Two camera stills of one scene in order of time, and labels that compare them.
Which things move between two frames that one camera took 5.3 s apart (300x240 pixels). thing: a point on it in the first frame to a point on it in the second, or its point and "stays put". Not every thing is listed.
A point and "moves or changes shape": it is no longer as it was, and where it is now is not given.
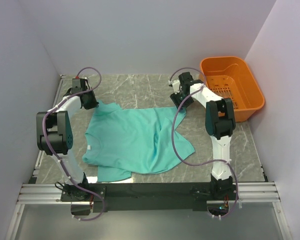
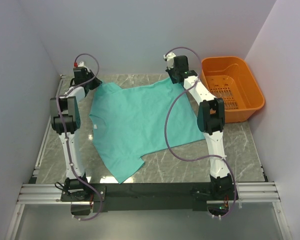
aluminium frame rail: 247,193 stays put
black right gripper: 174,98 to 169,71
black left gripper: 94,103 to 97,82
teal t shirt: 120,142 moves or changes shape
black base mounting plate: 144,197 stays put
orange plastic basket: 230,77 stays put
